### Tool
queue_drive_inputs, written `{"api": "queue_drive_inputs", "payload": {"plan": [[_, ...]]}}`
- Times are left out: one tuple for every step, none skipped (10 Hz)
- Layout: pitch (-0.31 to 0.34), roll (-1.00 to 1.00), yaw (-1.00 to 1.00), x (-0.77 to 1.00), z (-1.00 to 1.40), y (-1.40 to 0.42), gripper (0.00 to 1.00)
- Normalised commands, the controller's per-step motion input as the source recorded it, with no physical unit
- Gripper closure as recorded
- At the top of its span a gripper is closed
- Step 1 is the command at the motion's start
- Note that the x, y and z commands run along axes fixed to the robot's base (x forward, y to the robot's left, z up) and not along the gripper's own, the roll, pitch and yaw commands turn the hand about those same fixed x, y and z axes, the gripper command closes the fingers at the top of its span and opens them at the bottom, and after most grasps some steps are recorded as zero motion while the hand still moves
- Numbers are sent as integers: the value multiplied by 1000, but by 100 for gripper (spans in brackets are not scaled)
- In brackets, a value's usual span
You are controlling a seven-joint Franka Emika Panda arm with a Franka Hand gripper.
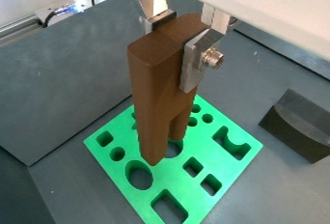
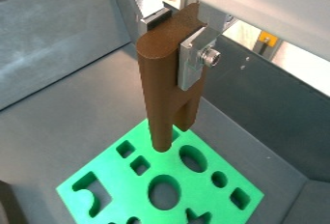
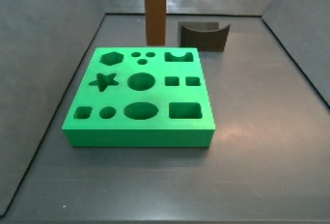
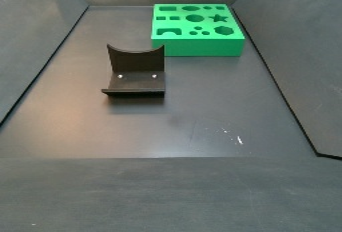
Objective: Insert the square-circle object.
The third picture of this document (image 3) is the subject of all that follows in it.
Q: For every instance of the tall brown square-circle peg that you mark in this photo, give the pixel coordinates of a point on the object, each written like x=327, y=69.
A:
x=155, y=21

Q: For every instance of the green shape sorter block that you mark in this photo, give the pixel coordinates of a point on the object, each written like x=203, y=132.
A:
x=142, y=98

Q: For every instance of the dark grey curved block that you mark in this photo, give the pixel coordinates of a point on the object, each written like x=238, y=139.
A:
x=203, y=35

